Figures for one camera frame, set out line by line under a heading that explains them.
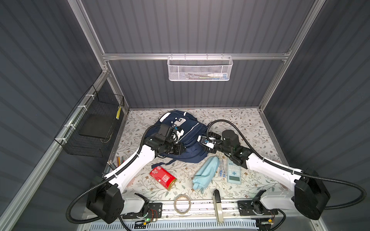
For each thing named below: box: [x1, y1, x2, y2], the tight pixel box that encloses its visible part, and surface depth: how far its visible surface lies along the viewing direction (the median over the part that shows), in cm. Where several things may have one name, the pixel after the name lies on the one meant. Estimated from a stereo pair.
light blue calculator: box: [226, 157, 242, 185], surface depth 86 cm
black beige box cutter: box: [212, 188, 225, 224], surface depth 74 cm
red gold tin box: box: [149, 166, 178, 191], surface depth 86 cm
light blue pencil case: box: [192, 155, 220, 194], surface depth 82 cm
